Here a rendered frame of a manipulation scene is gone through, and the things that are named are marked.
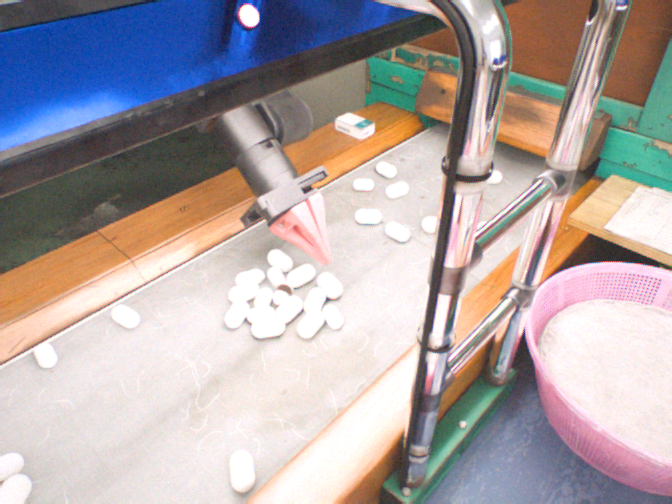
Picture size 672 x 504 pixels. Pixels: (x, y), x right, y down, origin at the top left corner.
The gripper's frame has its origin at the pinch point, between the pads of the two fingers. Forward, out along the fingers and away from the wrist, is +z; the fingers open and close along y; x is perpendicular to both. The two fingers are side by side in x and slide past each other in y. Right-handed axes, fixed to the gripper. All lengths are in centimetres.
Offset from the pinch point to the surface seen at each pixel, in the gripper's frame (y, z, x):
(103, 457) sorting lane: -29.6, 4.1, 1.9
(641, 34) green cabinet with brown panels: 45, -2, -23
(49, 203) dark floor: 16, -79, 172
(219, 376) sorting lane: -17.3, 4.3, 1.6
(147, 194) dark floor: 46, -62, 157
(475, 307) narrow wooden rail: 6.4, 13.5, -9.9
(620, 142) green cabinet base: 43.7, 9.4, -14.3
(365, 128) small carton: 28.7, -14.3, 11.7
